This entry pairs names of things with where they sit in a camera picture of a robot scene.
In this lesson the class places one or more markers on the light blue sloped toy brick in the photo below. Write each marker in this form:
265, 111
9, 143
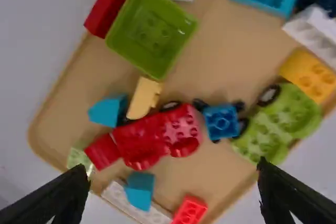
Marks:
139, 191
106, 111

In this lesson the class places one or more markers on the pale green toy brick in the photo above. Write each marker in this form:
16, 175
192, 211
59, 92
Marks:
77, 159

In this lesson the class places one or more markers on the long white toy brick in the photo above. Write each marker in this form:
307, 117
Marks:
312, 32

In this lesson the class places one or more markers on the green toy car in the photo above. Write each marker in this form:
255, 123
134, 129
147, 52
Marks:
281, 127

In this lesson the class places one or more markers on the yellow toy brick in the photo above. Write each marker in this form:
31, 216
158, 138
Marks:
309, 77

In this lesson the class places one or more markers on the red toy car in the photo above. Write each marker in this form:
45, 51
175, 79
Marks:
160, 134

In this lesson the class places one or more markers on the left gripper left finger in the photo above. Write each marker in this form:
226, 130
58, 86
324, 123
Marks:
57, 197

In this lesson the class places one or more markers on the coral red toy brick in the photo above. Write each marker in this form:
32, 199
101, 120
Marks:
190, 211

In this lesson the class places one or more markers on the tan tray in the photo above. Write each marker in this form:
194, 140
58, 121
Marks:
223, 58

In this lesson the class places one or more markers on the cream toy brick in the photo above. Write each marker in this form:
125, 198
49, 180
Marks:
143, 98

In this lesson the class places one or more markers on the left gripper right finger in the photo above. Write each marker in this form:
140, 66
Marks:
291, 200

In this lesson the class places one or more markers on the large green toy brick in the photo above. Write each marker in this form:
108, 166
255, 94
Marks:
149, 30

